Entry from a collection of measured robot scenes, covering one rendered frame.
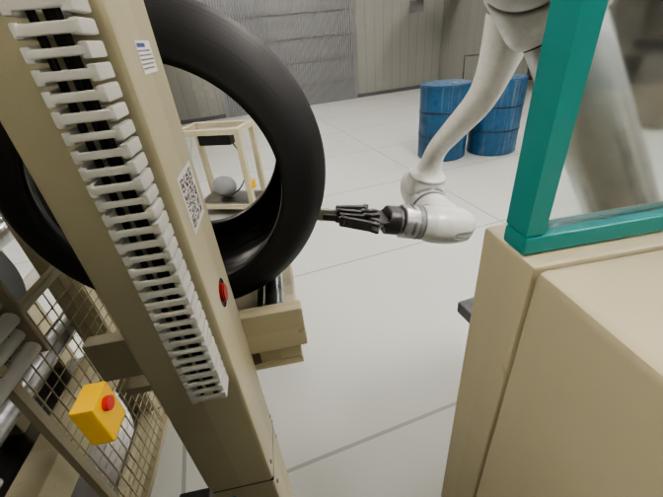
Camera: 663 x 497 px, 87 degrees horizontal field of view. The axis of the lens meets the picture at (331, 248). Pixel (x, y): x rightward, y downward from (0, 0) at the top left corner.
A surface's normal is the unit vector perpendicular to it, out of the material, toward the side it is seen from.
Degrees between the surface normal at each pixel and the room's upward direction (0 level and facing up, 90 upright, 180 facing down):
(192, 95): 90
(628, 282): 0
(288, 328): 90
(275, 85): 66
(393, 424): 0
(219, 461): 90
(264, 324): 90
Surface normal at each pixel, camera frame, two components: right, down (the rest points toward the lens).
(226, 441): 0.17, 0.51
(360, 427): -0.09, -0.85
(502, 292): -0.98, 0.16
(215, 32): 0.45, -0.25
